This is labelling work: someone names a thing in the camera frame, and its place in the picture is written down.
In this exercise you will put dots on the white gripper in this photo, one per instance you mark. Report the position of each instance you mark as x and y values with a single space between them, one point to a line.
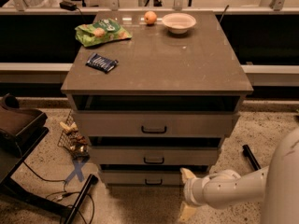
189 190

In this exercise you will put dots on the grey drawer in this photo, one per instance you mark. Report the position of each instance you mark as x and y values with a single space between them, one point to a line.
141 178
155 124
154 156

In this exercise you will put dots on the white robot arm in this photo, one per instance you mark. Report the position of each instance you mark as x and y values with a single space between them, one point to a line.
276 186

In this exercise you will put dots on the grey drawer cabinet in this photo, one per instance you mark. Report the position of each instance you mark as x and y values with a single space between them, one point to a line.
160 72

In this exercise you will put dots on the black stand leg right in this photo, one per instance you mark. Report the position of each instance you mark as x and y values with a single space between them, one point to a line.
249 155

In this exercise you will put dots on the blue tape cross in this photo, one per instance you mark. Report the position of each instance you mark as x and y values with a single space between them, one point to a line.
77 171

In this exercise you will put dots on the blue snack packet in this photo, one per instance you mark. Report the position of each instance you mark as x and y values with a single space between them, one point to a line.
101 63

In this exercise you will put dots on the white bowl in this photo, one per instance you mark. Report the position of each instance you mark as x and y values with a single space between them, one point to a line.
178 23

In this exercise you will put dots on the black stand left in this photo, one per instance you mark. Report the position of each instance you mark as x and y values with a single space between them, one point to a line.
21 130

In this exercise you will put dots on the orange fruit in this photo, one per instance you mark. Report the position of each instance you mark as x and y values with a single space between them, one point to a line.
150 17

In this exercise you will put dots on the green snack bag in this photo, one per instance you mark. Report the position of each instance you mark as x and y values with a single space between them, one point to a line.
100 32

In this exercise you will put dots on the black power adapter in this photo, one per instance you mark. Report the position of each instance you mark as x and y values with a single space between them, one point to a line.
68 6

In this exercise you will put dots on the wire basket with items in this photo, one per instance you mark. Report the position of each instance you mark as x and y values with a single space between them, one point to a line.
71 139

